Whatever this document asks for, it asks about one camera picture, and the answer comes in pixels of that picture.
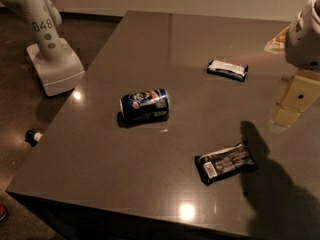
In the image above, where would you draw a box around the red object at floor edge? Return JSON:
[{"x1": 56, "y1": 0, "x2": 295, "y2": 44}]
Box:
[{"x1": 0, "y1": 204, "x2": 7, "y2": 222}]

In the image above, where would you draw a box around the small black and white object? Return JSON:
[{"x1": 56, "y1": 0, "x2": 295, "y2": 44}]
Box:
[{"x1": 25, "y1": 130, "x2": 43, "y2": 147}]

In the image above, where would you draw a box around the black and white snack packet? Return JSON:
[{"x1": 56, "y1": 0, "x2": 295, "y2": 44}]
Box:
[{"x1": 207, "y1": 59, "x2": 248, "y2": 82}]

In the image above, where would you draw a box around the black snack bar wrapper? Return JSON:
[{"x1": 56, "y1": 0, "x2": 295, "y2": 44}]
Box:
[{"x1": 194, "y1": 143, "x2": 257, "y2": 186}]

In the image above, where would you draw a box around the blue pepsi can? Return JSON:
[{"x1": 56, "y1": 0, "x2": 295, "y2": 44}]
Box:
[{"x1": 120, "y1": 89, "x2": 170, "y2": 122}]

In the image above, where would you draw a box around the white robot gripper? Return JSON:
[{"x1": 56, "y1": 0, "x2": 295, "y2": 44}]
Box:
[{"x1": 264, "y1": 0, "x2": 320, "y2": 128}]

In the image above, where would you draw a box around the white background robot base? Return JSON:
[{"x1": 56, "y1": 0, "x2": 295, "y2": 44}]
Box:
[{"x1": 0, "y1": 0, "x2": 85, "y2": 96}]

